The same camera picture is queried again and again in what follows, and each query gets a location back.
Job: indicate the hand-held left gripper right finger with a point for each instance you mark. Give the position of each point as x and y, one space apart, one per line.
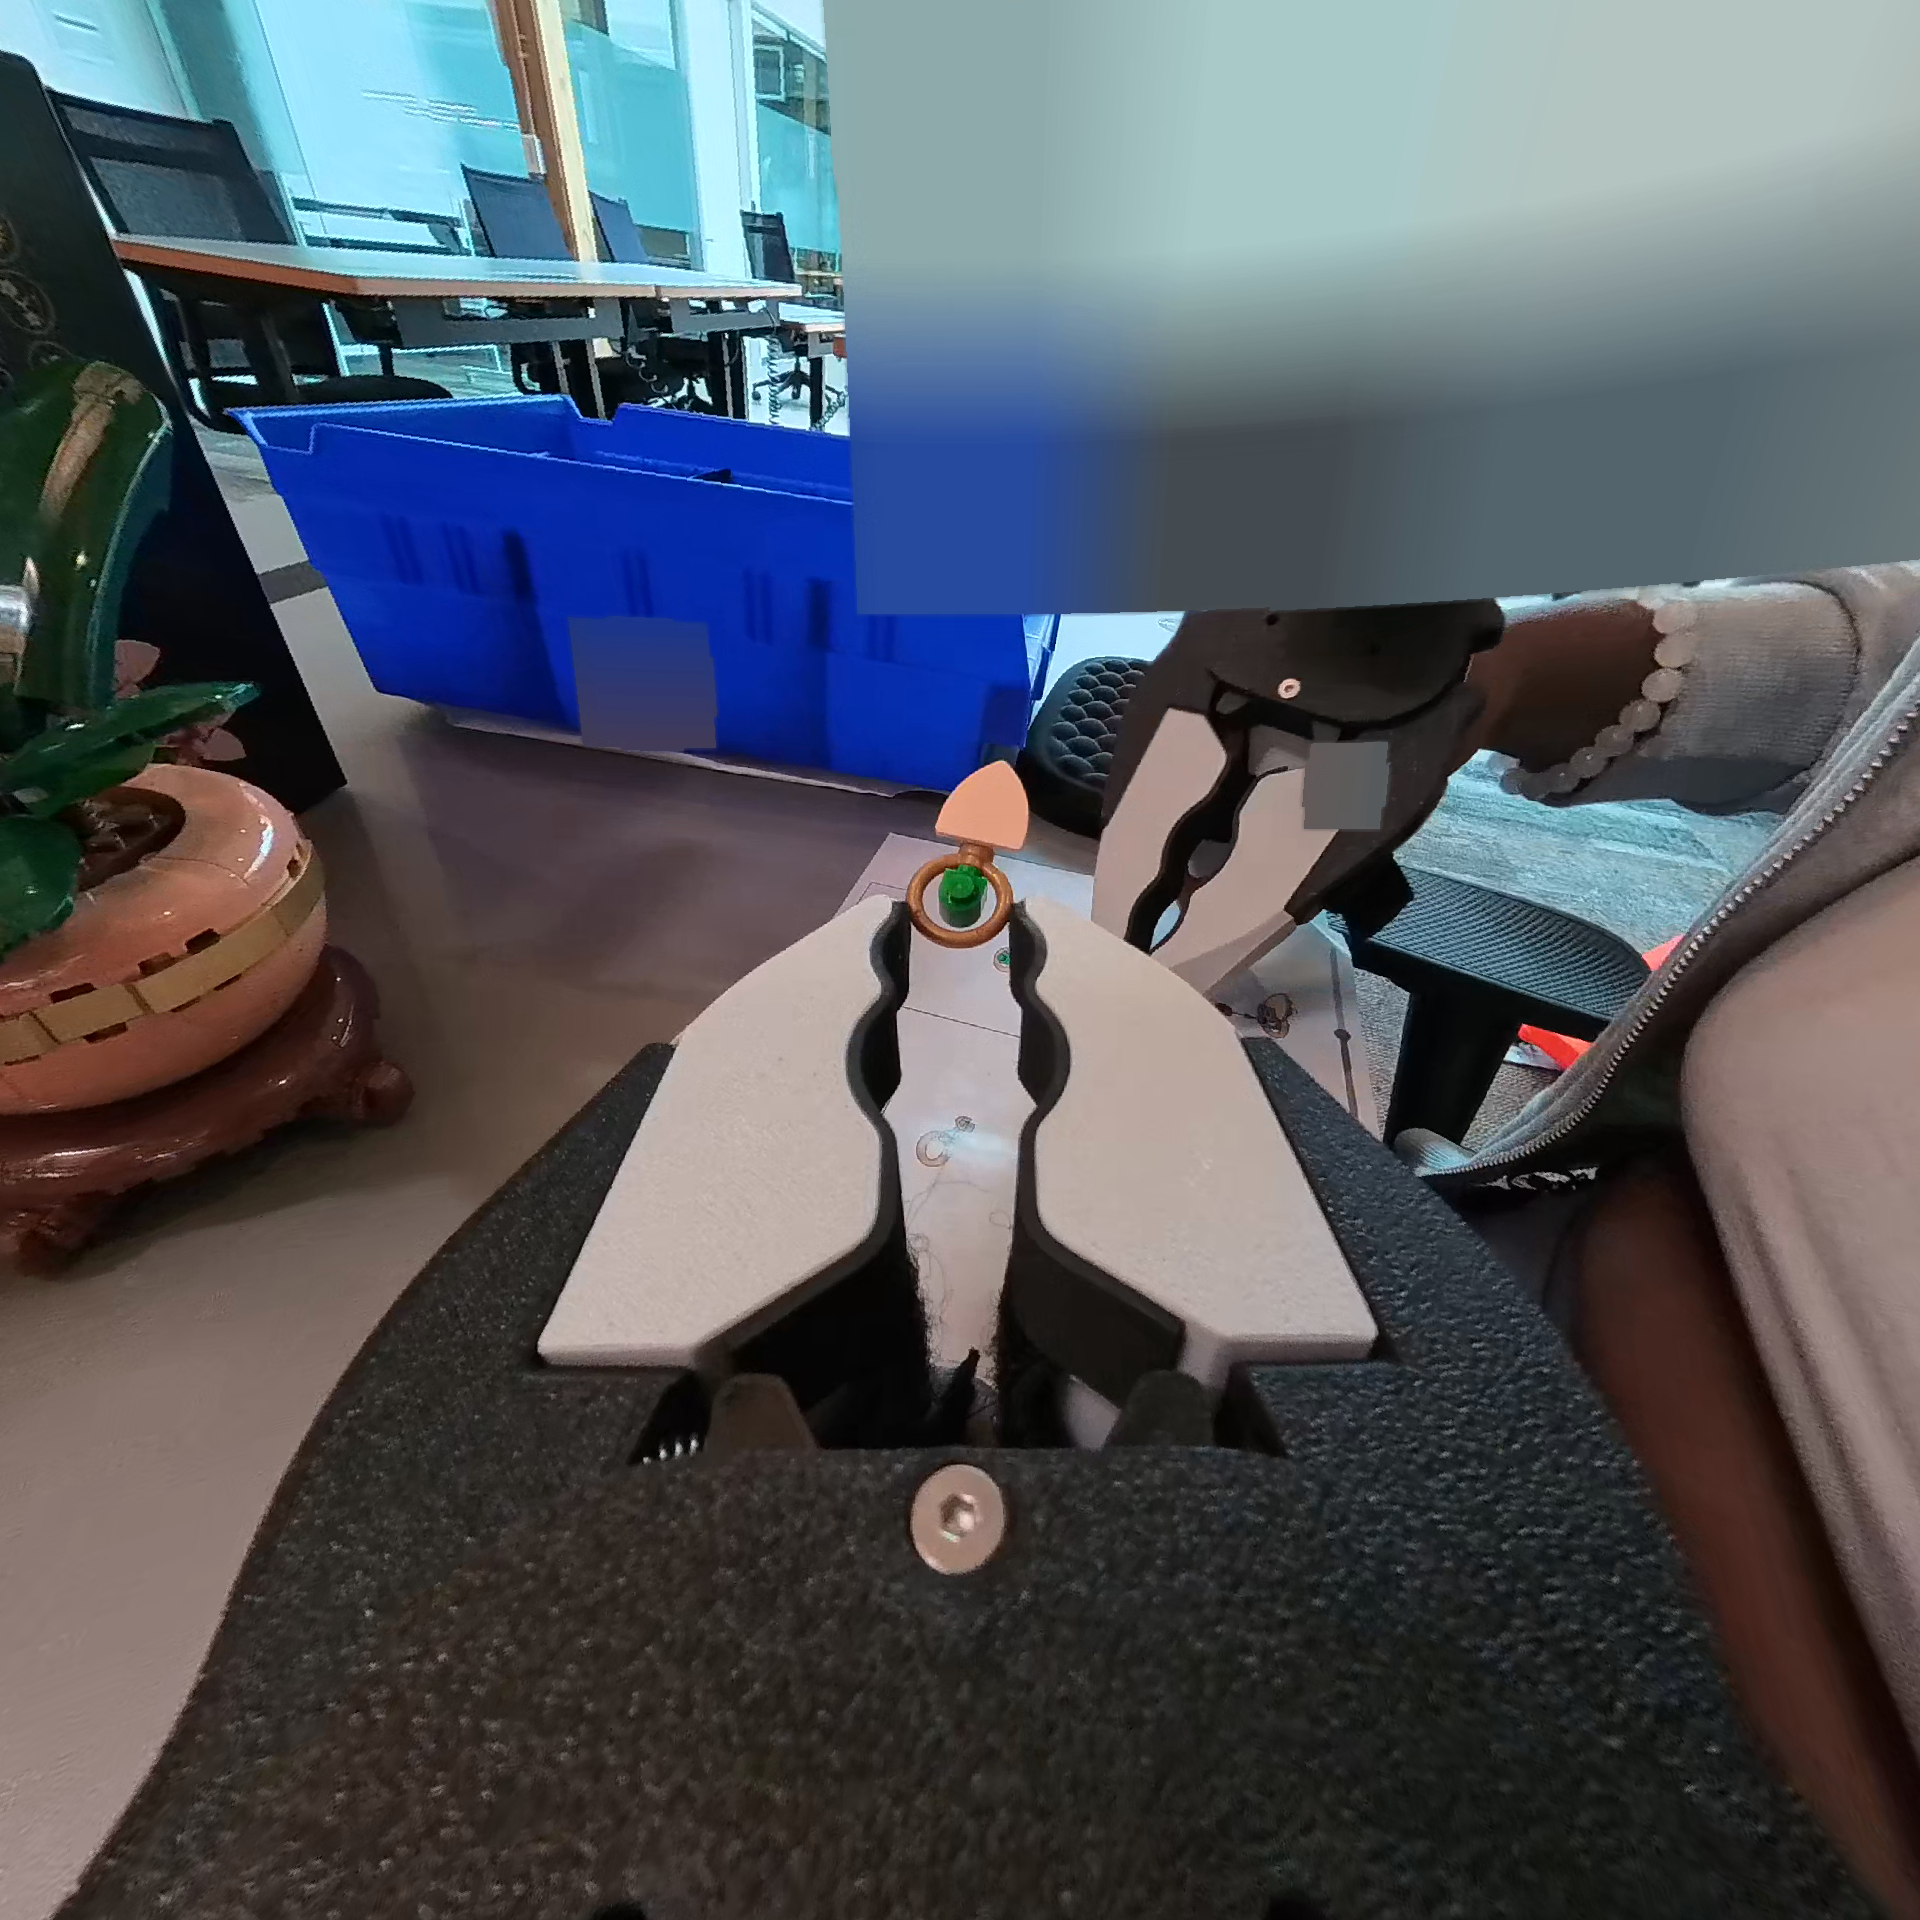
1187 1153

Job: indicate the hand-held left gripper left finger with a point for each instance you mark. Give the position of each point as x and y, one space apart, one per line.
721 1153

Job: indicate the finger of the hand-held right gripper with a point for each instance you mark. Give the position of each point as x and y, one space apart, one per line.
1268 869
1147 812

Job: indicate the green stud brick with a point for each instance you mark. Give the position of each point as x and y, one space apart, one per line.
959 897

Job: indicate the person's right forearm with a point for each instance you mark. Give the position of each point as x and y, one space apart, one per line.
1771 692

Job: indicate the wooden top office desk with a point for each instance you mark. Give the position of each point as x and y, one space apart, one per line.
451 274

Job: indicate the person's right hand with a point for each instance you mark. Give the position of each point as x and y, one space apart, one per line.
1561 673

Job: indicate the black honeycomb cushion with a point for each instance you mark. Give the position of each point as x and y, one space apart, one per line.
1088 735

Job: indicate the black mesh office chair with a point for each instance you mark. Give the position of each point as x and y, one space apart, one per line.
1499 932

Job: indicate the white instruction booklet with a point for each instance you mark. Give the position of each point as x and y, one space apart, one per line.
961 1052

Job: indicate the orange plastic piece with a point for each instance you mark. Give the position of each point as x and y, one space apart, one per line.
1548 1044
1660 956

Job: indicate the brown brick pot stand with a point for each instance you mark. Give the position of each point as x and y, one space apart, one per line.
227 1140

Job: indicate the pale shirt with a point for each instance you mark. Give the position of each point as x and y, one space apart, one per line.
1815 1200

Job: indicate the blue plastic crate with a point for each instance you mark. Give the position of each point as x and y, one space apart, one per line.
451 524

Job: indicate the black flower print box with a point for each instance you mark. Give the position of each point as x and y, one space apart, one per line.
227 600

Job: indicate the green brick plant leaves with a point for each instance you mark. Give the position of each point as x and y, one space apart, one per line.
74 496

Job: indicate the wooden door frame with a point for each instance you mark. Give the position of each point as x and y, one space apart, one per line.
547 105

